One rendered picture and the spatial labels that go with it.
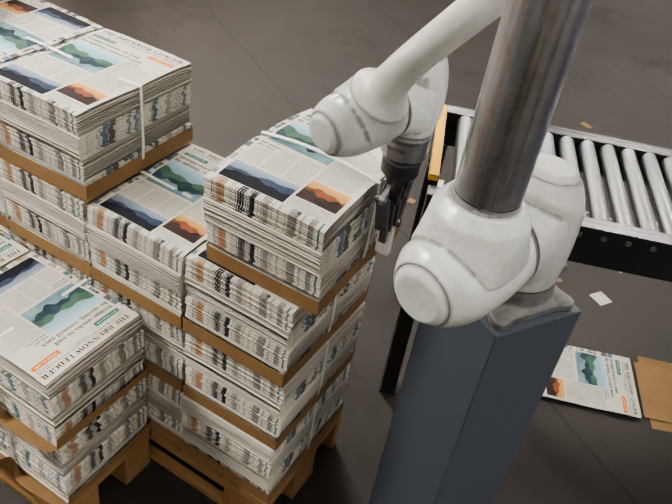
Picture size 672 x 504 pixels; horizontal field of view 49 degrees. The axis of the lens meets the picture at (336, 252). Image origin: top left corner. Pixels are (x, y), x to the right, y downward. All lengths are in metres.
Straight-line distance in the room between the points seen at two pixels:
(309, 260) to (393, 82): 0.42
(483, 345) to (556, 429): 1.28
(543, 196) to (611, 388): 1.66
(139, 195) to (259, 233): 0.45
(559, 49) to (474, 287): 0.35
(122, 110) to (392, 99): 0.79
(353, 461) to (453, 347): 0.96
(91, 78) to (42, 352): 0.63
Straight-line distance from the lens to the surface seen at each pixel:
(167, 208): 1.75
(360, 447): 2.34
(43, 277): 1.94
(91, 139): 1.71
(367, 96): 1.15
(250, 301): 1.55
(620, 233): 2.06
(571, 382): 2.74
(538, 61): 0.94
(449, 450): 1.54
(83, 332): 1.79
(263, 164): 1.49
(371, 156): 1.56
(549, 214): 1.21
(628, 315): 3.15
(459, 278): 1.05
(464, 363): 1.40
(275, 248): 1.43
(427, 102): 1.27
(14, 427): 1.91
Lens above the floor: 1.86
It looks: 38 degrees down
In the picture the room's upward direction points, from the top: 9 degrees clockwise
